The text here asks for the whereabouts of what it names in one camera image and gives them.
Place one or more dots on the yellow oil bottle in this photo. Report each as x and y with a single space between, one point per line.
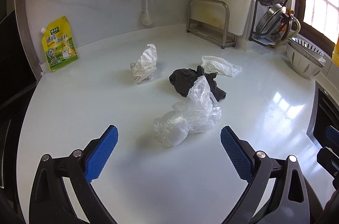
335 53

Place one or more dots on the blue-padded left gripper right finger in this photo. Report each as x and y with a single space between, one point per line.
239 152

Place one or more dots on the clear plastic bag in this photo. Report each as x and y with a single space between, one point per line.
198 113

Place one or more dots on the yellow seasoning pouch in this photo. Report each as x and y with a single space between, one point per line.
58 45

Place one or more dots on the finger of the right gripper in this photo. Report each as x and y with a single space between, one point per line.
332 134

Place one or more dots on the black cloth rag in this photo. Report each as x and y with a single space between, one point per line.
183 79

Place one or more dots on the steel cutting board rack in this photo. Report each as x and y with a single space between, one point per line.
216 35

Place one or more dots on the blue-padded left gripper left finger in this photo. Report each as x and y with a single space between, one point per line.
98 152

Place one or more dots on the white tissue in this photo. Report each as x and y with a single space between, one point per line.
213 64

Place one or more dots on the crumpled white checked paper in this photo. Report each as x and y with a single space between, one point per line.
145 66

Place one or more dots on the white bottle brush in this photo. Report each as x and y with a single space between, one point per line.
145 17

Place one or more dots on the black kitchen sink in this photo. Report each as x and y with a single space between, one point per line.
324 115

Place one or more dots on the steel pot lid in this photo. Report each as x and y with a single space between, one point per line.
278 24

